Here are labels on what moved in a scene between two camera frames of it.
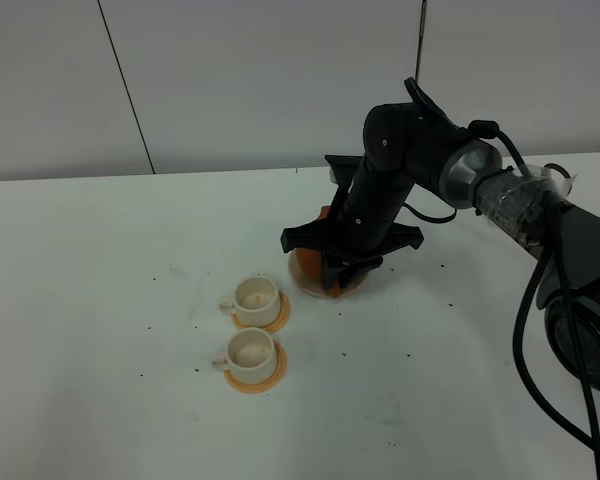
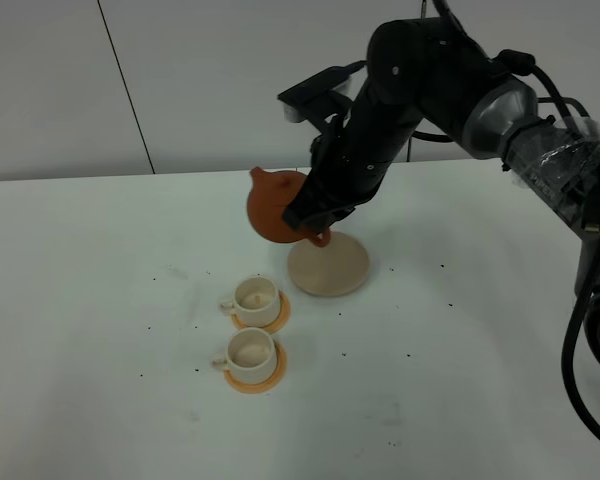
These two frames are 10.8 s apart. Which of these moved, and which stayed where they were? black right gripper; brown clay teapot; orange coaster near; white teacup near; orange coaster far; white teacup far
Moved: black right gripper; brown clay teapot
Stayed: white teacup near; orange coaster near; orange coaster far; white teacup far
